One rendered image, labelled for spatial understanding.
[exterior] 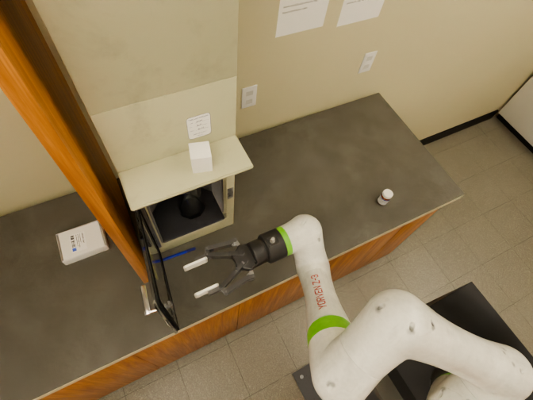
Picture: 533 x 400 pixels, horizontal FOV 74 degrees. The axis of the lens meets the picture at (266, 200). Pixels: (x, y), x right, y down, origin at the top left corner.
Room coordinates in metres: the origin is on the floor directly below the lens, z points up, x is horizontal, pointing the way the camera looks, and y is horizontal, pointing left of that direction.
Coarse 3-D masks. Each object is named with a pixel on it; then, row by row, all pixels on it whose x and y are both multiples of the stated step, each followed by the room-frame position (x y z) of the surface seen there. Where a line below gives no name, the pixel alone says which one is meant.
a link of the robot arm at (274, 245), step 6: (264, 234) 0.43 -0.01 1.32; (270, 234) 0.43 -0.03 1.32; (276, 234) 0.43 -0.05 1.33; (264, 240) 0.41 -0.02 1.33; (270, 240) 0.41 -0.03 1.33; (276, 240) 0.41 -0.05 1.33; (282, 240) 0.42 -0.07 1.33; (264, 246) 0.39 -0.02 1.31; (270, 246) 0.39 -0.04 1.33; (276, 246) 0.40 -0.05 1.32; (282, 246) 0.40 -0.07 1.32; (270, 252) 0.38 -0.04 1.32; (276, 252) 0.38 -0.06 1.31; (282, 252) 0.39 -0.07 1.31; (270, 258) 0.37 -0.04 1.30; (276, 258) 0.37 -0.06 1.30; (282, 258) 0.38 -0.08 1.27
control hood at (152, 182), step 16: (224, 144) 0.58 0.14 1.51; (240, 144) 0.59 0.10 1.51; (160, 160) 0.49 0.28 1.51; (176, 160) 0.50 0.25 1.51; (224, 160) 0.53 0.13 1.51; (240, 160) 0.54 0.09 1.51; (128, 176) 0.43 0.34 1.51; (144, 176) 0.44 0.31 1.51; (160, 176) 0.44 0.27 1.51; (176, 176) 0.45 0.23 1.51; (192, 176) 0.46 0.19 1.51; (208, 176) 0.47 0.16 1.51; (224, 176) 0.48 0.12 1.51; (128, 192) 0.38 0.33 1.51; (144, 192) 0.39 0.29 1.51; (160, 192) 0.40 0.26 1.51; (176, 192) 0.41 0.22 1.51
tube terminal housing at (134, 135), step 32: (160, 96) 0.52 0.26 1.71; (192, 96) 0.56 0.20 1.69; (224, 96) 0.60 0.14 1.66; (96, 128) 0.43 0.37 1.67; (128, 128) 0.47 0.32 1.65; (160, 128) 0.51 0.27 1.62; (224, 128) 0.60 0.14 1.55; (128, 160) 0.45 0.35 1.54; (224, 192) 0.63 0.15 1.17; (224, 224) 0.60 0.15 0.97
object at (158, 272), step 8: (136, 216) 0.38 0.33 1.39; (144, 224) 0.40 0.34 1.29; (144, 232) 0.36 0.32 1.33; (152, 240) 0.40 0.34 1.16; (144, 248) 0.29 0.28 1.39; (152, 248) 0.36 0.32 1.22; (144, 256) 0.27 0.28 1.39; (152, 256) 0.32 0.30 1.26; (152, 264) 0.28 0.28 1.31; (160, 264) 0.35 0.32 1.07; (160, 272) 0.31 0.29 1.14; (160, 280) 0.27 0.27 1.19; (152, 288) 0.20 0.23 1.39; (160, 288) 0.24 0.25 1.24; (152, 296) 0.18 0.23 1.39; (160, 296) 0.21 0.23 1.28; (168, 296) 0.26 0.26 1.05; (160, 312) 0.16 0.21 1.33; (168, 312) 0.19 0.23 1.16
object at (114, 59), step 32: (64, 0) 0.46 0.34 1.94; (96, 0) 0.48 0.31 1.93; (128, 0) 0.51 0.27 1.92; (160, 0) 0.54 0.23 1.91; (192, 0) 0.57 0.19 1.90; (224, 0) 0.60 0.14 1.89; (64, 32) 0.45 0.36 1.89; (96, 32) 0.47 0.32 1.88; (128, 32) 0.50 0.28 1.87; (160, 32) 0.53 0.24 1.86; (192, 32) 0.57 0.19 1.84; (224, 32) 0.60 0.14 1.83; (64, 64) 0.43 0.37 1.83; (96, 64) 0.46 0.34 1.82; (128, 64) 0.49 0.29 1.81; (160, 64) 0.53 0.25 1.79; (192, 64) 0.56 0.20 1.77; (224, 64) 0.60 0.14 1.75; (96, 96) 0.45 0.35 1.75; (128, 96) 0.48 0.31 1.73
